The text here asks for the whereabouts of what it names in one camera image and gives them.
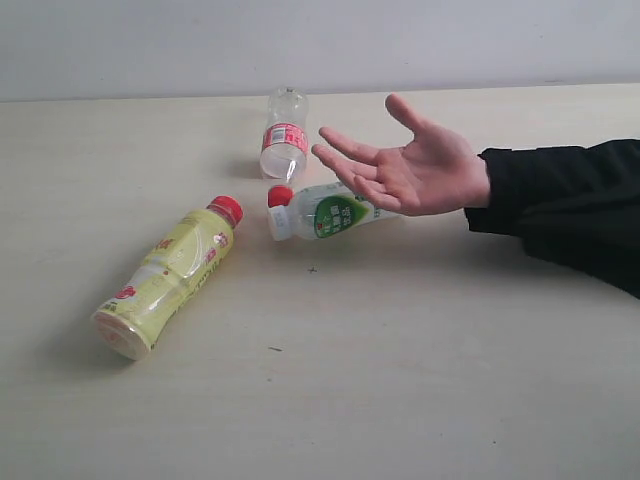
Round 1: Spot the clear bottle red label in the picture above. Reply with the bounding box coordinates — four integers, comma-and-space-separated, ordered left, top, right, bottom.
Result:
259, 87, 309, 183

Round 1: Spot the black sleeved forearm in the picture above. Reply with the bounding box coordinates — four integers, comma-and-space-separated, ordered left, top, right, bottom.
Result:
464, 139, 639, 296

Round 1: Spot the yellow drink bottle red cap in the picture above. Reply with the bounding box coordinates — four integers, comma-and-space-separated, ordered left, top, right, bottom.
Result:
92, 196, 243, 361

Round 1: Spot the clear bottle green label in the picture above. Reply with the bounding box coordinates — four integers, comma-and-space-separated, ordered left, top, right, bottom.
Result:
267, 182, 396, 241

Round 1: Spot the person's open bare hand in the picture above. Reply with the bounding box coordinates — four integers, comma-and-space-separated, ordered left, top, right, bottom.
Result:
312, 94, 491, 216

